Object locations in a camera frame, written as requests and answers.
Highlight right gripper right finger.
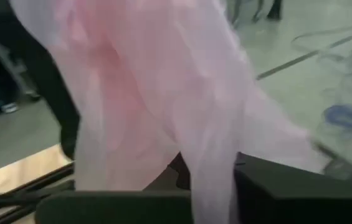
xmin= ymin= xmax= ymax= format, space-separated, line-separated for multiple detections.
xmin=234 ymin=152 xmax=352 ymax=224

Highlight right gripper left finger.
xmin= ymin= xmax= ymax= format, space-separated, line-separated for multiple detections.
xmin=35 ymin=151 xmax=193 ymax=224

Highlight pink translucent drawstring trash bag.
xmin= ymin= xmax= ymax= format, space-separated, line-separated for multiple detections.
xmin=9 ymin=0 xmax=329 ymax=224

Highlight grey metal stand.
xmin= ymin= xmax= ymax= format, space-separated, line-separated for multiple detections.
xmin=0 ymin=27 xmax=41 ymax=103

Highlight black stand legs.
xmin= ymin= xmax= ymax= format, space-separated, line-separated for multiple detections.
xmin=230 ymin=0 xmax=284 ymax=23

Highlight blue coiled cable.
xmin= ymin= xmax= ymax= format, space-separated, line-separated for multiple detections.
xmin=323 ymin=104 xmax=352 ymax=134

